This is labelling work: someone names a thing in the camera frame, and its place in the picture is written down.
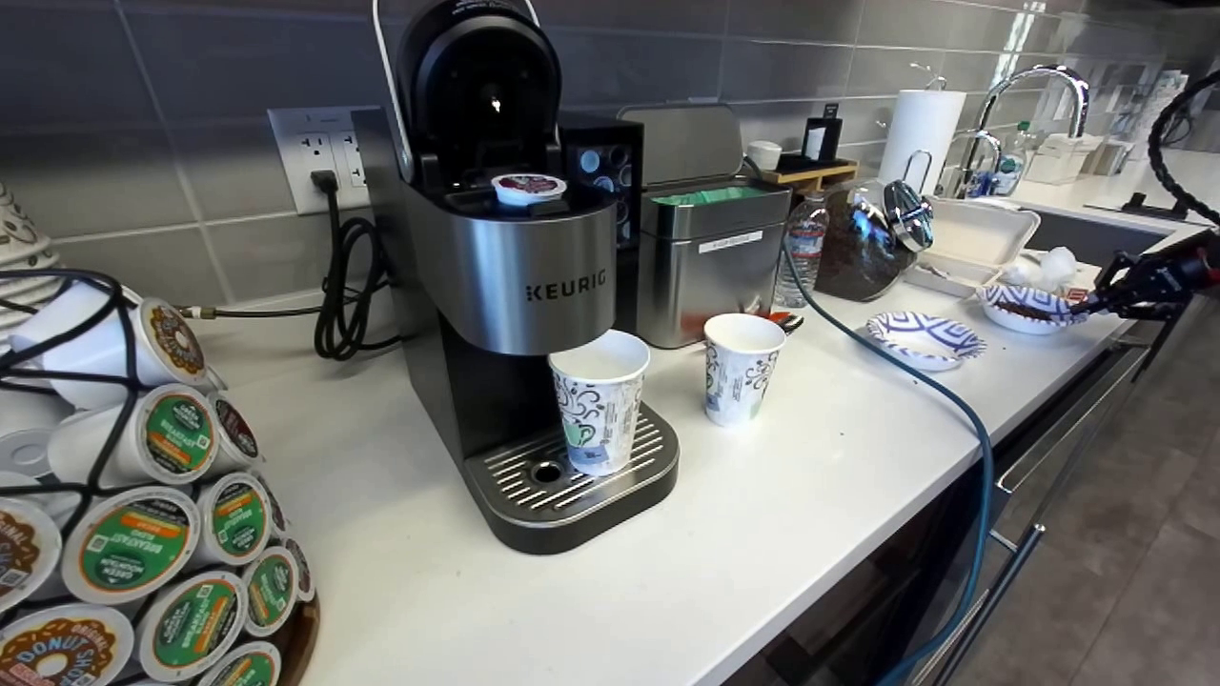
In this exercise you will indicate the plastic water bottle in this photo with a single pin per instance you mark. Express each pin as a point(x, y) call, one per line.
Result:
point(807, 235)

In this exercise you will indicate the K-cup pod in machine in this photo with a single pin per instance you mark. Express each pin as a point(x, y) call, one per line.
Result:
point(527, 190)

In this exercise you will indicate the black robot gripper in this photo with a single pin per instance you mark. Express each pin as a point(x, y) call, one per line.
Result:
point(1154, 286)

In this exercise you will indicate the crumpled white napkin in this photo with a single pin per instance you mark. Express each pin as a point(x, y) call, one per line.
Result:
point(1042, 271)

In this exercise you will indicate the beige foam takeout container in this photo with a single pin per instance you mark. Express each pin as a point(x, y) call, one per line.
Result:
point(973, 240)

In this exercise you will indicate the blue patterned paper bowl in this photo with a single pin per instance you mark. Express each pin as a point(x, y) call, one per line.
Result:
point(1028, 309)

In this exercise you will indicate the Keurig coffee machine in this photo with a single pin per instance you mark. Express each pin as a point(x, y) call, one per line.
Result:
point(488, 291)

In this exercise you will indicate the patterned paper cup on tray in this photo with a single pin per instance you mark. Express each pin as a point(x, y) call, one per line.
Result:
point(598, 398)

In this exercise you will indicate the white paper towel roll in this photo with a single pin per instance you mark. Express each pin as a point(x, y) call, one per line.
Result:
point(921, 129)

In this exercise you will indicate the patterned paper cup on counter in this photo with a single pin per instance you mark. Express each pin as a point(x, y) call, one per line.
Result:
point(740, 357)

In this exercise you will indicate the stainless steel canister box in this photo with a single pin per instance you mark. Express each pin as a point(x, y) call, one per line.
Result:
point(708, 235)

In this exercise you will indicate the blue patterned paper plate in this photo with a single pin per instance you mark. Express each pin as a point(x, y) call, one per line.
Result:
point(925, 342)

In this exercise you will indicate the white wall outlet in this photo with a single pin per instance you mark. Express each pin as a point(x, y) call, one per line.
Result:
point(318, 137)

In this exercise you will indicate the wire K-cup pod carousel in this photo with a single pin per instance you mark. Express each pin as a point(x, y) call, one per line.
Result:
point(140, 535)

